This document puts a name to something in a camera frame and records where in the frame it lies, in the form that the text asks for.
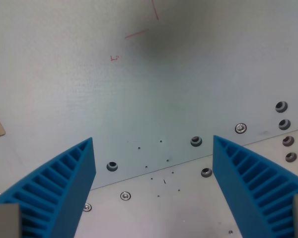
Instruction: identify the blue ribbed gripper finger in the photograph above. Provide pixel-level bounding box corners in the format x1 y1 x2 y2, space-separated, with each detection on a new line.
0 137 97 238
212 135 298 238

